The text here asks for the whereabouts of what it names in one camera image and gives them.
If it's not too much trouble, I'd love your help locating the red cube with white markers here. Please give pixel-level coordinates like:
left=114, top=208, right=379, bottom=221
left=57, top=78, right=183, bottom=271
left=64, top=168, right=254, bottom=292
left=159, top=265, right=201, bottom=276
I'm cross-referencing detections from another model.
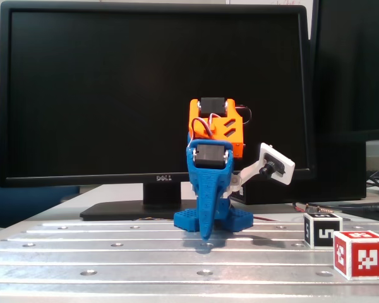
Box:
left=334, top=230, right=379, bottom=281

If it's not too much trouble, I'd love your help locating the white bracket with small camera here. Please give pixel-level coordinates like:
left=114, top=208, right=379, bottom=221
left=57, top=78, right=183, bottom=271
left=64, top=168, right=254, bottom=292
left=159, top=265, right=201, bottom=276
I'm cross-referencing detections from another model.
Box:
left=229, top=142, right=296, bottom=196

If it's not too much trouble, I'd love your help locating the black monitor without logo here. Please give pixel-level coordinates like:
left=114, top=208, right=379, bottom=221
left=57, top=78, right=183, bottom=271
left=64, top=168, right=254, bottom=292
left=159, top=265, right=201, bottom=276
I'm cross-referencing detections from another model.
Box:
left=309, top=0, right=379, bottom=143

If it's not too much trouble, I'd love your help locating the slotted aluminium base plate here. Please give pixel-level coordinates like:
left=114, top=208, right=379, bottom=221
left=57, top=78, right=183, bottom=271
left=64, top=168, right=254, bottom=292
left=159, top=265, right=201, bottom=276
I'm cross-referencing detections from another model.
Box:
left=0, top=220, right=379, bottom=298

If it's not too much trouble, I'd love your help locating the thick black cable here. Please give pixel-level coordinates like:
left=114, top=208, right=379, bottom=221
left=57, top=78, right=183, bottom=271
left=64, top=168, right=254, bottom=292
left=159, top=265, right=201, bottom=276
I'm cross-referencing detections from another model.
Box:
left=337, top=203, right=379, bottom=218

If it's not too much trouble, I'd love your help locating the black cube with white markers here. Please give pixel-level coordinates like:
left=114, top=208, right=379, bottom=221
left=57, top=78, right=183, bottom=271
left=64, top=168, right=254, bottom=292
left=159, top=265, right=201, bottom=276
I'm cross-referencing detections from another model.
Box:
left=303, top=213, right=344, bottom=249

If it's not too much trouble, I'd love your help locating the black Dell monitor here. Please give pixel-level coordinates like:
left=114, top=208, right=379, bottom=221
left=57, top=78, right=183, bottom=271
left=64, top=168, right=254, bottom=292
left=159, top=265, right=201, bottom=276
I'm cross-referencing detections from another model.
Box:
left=0, top=0, right=316, bottom=222

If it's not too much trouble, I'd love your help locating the cable with gold jack plug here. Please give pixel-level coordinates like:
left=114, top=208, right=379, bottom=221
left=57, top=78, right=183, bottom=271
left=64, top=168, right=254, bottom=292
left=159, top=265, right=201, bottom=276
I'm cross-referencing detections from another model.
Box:
left=292, top=203, right=335, bottom=215

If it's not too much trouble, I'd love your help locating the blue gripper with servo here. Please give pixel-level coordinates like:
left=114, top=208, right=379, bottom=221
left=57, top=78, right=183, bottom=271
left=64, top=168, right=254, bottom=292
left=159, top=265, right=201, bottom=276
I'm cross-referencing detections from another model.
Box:
left=186, top=140, right=234, bottom=243

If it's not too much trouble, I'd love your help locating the wrist servo cable loop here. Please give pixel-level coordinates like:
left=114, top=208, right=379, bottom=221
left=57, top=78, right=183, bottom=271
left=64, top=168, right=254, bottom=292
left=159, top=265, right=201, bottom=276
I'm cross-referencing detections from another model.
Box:
left=191, top=112, right=219, bottom=140

